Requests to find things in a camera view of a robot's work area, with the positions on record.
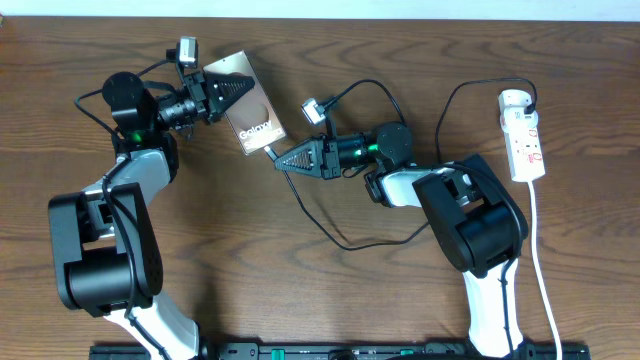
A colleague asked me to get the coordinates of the black USB charging cable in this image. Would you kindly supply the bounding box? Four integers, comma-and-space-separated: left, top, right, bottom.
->
263, 77, 539, 252

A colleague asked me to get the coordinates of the Galaxy smartphone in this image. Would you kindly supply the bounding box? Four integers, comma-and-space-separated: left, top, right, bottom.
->
204, 51, 286, 155

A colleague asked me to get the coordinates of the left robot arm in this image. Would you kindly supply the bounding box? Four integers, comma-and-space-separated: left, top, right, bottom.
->
48, 72, 255, 359

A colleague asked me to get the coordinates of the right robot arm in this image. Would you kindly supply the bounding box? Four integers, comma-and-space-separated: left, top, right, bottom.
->
269, 122, 528, 359

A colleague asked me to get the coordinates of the white power strip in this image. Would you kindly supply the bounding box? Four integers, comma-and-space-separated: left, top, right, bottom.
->
504, 127, 545, 183

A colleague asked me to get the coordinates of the white USB wall charger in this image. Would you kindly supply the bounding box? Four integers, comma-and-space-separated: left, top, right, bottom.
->
498, 89, 539, 133

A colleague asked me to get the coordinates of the white power strip cord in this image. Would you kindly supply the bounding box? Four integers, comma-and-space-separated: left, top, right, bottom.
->
527, 180, 564, 360

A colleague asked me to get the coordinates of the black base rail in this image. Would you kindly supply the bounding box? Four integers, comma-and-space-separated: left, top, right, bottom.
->
88, 340, 592, 360

